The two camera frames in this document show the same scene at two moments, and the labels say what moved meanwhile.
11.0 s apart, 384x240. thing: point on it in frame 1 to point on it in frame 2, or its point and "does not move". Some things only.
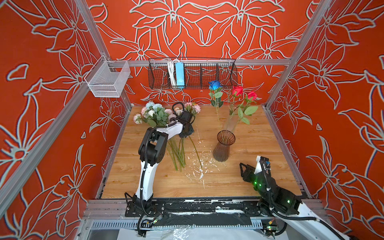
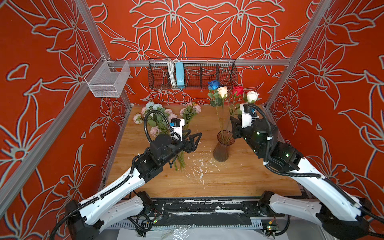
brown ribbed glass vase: [225, 138] does not move
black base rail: [201, 211] does not move
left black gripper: [190, 130] to [191, 145]
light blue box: [179, 69] does not move
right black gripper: [249, 173] to [236, 127]
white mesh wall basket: [106, 78] does not move
